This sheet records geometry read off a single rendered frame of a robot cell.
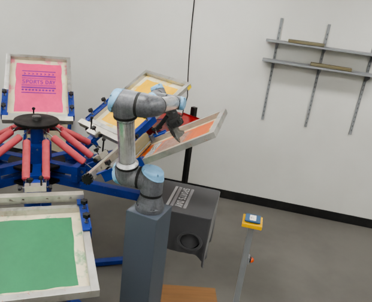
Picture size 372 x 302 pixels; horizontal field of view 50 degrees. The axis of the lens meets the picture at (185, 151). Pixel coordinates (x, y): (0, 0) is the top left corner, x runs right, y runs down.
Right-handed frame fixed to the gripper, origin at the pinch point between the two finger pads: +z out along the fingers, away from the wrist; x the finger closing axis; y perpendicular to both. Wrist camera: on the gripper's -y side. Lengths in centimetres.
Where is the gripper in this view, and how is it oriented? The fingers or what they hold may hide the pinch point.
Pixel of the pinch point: (178, 141)
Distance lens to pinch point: 239.2
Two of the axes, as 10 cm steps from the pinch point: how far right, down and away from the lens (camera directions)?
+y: 8.9, -3.3, -3.2
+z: 4.1, 8.8, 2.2
